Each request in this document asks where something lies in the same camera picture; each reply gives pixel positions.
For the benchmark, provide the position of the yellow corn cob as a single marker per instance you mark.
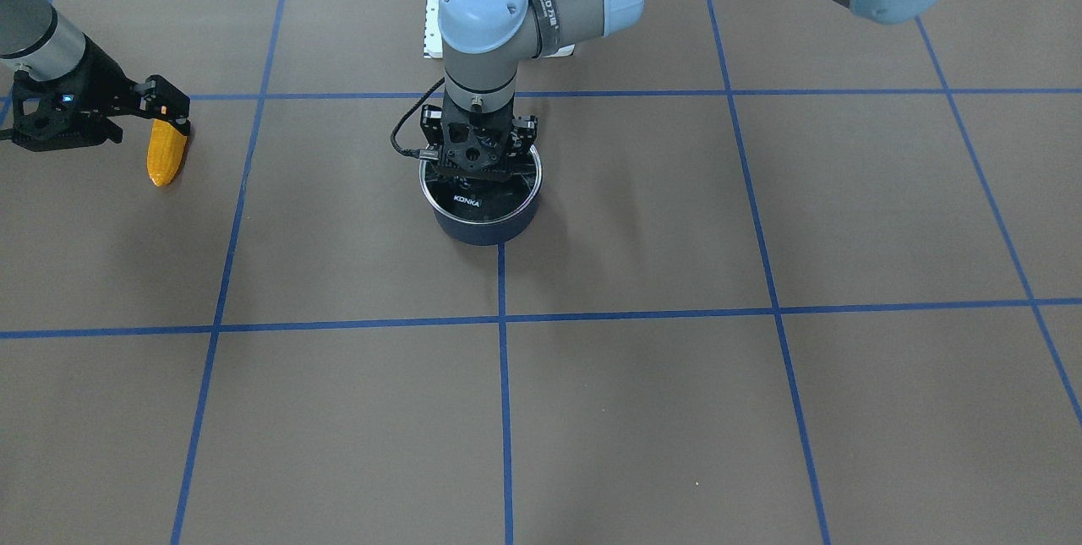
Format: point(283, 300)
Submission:
point(166, 155)

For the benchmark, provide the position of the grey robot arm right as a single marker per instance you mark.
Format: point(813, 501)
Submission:
point(36, 38)

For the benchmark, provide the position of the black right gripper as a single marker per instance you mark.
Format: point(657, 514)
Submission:
point(100, 85)

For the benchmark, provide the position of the dark blue pot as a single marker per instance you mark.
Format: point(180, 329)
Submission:
point(484, 235)

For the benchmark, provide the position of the glass pot lid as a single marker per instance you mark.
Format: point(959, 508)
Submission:
point(477, 202)

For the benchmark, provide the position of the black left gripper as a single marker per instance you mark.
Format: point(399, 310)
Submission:
point(525, 126)

